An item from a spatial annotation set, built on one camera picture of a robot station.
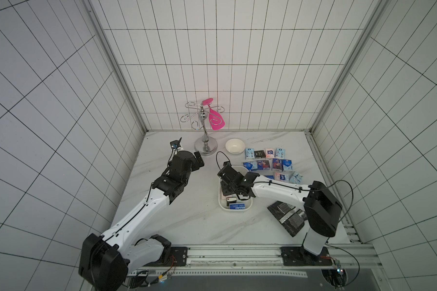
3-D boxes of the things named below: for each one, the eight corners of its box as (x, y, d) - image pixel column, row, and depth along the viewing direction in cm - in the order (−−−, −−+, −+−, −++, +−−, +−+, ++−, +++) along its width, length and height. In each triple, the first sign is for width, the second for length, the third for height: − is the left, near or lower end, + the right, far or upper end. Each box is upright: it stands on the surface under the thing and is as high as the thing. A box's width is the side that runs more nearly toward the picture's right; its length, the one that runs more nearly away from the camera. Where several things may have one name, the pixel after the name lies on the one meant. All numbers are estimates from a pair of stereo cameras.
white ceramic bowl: (224, 148, 111) (224, 144, 107) (234, 140, 115) (235, 135, 112) (235, 157, 106) (236, 153, 103) (246, 148, 110) (247, 144, 107)
